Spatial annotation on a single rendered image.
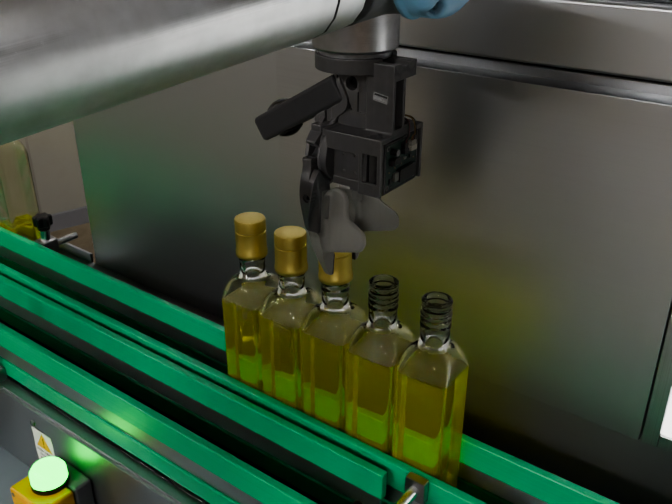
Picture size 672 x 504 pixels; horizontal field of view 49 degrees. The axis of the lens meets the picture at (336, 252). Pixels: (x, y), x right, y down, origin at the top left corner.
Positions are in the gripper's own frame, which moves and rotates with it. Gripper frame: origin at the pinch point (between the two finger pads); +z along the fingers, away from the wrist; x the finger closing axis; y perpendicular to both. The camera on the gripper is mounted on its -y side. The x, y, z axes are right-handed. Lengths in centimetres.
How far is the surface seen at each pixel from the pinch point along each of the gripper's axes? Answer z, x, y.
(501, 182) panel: -6.4, 11.8, 11.8
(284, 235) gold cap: -0.7, -1.2, -5.6
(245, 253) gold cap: 2.8, -1.5, -11.0
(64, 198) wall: 101, 134, -255
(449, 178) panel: -5.5, 11.9, 6.0
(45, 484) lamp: 31.2, -20.0, -28.3
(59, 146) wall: 75, 136, -255
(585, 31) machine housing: -21.5, 12.5, 17.7
